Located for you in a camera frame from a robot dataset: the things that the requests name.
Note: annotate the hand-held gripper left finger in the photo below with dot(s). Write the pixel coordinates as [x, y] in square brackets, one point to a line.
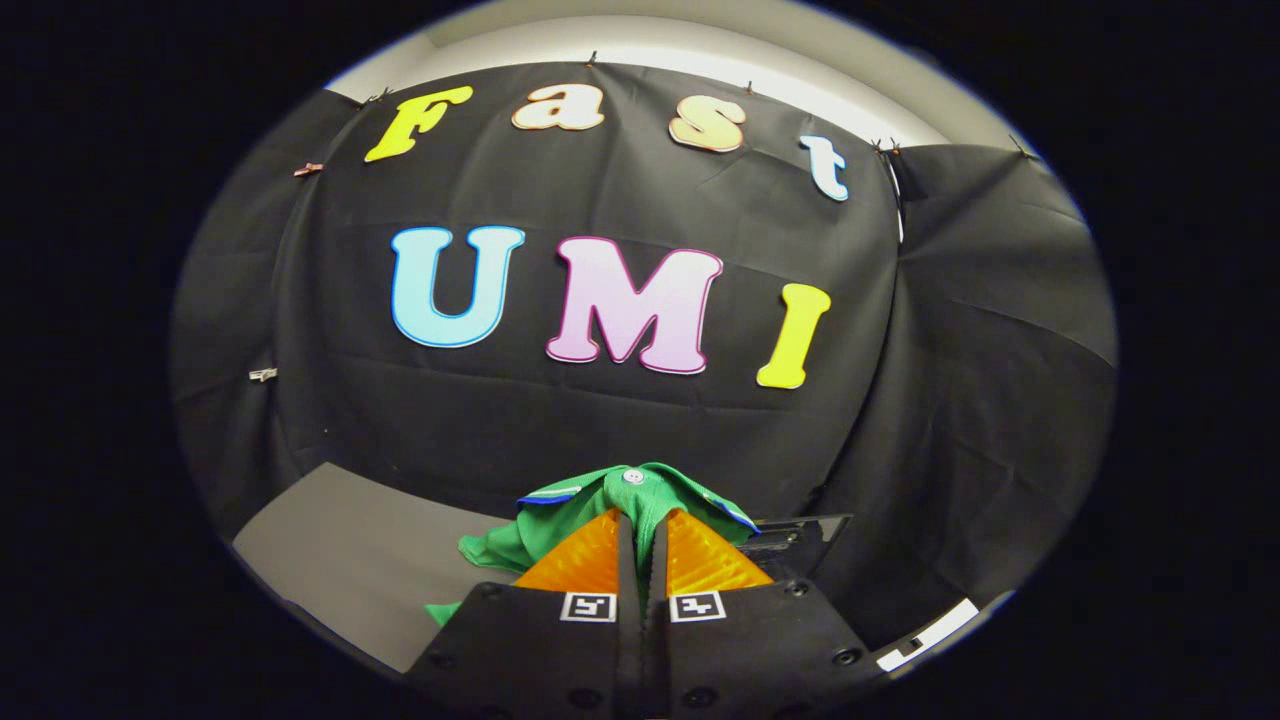
[627, 560]

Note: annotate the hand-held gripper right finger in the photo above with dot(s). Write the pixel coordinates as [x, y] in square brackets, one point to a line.
[655, 560]

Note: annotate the green polo shirt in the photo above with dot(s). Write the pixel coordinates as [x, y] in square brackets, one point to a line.
[590, 500]

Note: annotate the black backdrop cloth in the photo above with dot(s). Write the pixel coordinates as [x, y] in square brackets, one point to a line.
[620, 430]

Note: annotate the silver clip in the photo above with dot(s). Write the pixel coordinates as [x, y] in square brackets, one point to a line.
[263, 374]

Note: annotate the copper clip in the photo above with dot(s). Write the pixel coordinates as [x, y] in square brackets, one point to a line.
[308, 169]

